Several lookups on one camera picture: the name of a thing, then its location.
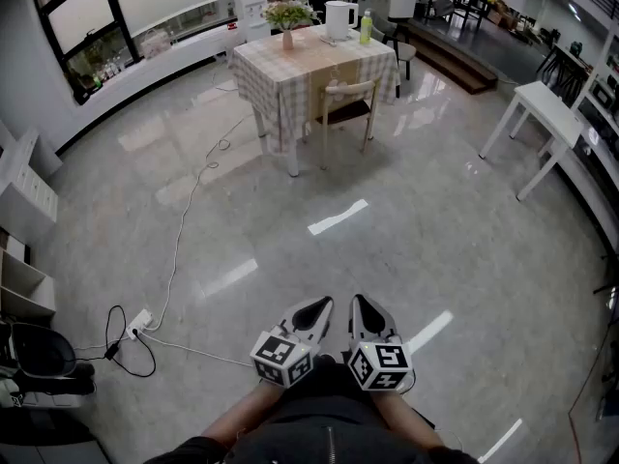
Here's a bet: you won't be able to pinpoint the white basket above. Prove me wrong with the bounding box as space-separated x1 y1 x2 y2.
139 29 173 61

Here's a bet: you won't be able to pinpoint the white window ledge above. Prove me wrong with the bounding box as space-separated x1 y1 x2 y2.
55 0 243 154

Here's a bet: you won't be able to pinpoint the white open shelf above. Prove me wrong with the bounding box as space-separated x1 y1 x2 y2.
0 246 57 319

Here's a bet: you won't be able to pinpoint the black cable with adapter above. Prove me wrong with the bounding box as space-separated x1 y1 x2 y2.
72 304 157 379

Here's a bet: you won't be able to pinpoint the table with checkered cloth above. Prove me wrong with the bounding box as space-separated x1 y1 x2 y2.
226 22 402 179

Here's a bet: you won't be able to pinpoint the white power strip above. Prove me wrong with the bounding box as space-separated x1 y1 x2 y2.
125 308 155 341

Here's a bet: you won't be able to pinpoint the white drawer cabinet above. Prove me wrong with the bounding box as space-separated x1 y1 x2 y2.
0 126 60 241

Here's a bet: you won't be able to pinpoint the black framed window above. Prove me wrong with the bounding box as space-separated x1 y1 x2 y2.
28 0 142 106

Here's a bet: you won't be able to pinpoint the white side table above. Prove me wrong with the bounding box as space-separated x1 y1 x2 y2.
478 80 586 202

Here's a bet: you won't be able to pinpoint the white water dispenser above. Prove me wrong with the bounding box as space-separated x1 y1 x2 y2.
233 0 272 43

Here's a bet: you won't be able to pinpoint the wooden chair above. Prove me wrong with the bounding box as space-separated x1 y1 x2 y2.
316 77 383 171

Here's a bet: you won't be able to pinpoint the wooden platform step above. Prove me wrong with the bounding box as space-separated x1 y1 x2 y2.
405 16 499 96

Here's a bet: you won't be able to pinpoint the checked beige tablecloth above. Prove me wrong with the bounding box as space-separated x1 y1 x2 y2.
226 22 402 157

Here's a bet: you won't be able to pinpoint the person's right forearm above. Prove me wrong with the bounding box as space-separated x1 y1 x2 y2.
371 387 449 451

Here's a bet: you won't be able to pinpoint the white shelving unit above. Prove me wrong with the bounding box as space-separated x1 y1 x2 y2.
570 16 619 173

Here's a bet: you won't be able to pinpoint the person's left forearm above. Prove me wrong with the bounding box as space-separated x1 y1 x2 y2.
200 379 286 451

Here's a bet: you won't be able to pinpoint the black plastic bin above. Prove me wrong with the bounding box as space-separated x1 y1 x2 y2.
7 320 78 379

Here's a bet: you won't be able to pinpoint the person's dark grey jacket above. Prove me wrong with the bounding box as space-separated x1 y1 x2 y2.
144 393 480 464

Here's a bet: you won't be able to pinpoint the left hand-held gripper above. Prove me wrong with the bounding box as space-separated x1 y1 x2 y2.
250 296 335 389

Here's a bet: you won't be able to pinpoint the long white cable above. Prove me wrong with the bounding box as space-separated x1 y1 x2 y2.
139 329 255 369
144 111 255 333

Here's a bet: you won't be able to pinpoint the white electric kettle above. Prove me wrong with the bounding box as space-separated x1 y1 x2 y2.
324 0 360 42

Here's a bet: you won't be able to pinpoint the mixed flower bouquet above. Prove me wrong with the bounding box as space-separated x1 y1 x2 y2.
260 0 323 32

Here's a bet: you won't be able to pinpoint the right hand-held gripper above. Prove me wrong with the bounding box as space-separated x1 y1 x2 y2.
346 294 413 392

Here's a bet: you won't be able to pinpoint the grey chair with black legs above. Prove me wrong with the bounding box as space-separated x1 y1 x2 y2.
371 12 418 82

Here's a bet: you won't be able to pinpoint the person's dark trousers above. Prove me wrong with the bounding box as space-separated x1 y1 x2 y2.
289 353 376 405

